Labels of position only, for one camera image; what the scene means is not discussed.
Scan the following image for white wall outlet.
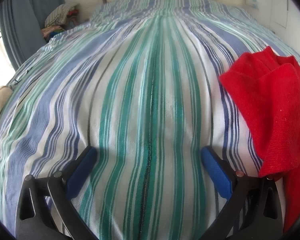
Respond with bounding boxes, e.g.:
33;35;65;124
245;0;258;10

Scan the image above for white wardrobe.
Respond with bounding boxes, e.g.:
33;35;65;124
269;0;300;54

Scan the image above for striped blue green bedspread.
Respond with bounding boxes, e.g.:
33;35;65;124
0;0;300;239

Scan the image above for red knit sweater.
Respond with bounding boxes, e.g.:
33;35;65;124
219;47;300;230

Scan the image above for pile of clothes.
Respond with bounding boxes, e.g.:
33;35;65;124
41;3;79;42

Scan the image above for teal curtain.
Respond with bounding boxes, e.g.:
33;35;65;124
0;0;64;70

